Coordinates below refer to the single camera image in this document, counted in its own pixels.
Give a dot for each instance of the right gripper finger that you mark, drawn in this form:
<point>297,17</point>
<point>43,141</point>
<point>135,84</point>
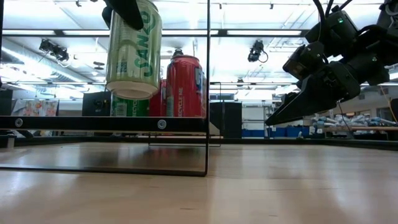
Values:
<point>287,97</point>
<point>308,99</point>

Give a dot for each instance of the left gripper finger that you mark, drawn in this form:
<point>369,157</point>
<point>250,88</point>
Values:
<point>127,12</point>
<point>107,17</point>

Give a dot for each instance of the pale green ginger ale can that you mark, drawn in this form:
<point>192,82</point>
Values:
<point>133,62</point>

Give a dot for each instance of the red can with black print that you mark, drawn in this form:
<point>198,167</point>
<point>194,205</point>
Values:
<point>158,102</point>

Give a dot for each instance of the red soda can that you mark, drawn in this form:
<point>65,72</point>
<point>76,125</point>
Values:
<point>183,90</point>

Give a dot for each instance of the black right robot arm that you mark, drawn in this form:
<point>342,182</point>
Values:
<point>335,31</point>

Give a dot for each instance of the blue storage bin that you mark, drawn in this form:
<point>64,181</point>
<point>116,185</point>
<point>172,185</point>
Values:
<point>255,132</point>
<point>289,132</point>

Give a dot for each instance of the wooden background workbench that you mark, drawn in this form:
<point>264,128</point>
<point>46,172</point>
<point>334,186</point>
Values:
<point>360,128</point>

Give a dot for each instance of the black background cabinet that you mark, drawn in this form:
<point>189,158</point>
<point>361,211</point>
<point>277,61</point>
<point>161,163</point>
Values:
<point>227,119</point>

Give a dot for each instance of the black speaker box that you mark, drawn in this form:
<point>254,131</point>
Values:
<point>96,104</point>

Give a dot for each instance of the colourful poster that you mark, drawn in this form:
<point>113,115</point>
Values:
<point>35,108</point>

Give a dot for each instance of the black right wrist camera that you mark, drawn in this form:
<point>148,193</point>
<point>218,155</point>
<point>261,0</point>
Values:
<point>306,60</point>

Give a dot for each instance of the black aluminium table frame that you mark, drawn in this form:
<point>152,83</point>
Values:
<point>280,141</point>

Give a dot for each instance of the black ceiling-mounted camera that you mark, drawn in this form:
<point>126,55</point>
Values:
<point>54,49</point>
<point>256,51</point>

